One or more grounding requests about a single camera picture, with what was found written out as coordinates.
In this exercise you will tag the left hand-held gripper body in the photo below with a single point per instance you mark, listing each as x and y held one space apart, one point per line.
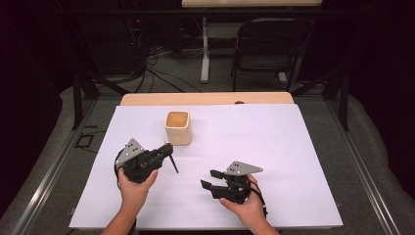
140 161

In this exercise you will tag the white power adapter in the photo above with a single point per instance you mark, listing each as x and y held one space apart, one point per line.
282 77

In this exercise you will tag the desk with white leg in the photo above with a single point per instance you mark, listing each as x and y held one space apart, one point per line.
205 65

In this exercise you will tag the black metal frame stand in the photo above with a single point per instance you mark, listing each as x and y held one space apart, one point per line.
77 98
342 98

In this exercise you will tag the beige square pen holder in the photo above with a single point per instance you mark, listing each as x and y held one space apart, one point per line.
178 130

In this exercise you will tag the light wooden table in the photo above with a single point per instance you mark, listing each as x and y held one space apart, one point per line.
195 98

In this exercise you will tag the person's left hand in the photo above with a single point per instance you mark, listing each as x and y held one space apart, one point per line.
135 192

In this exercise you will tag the white paper sheet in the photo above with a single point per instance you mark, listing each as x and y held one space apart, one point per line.
261 137

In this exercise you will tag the person's right hand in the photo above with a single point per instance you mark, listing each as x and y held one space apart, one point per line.
249 209

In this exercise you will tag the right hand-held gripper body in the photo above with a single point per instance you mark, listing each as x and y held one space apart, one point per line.
239 182

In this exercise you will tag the black folding chair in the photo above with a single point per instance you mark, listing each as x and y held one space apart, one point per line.
270 62

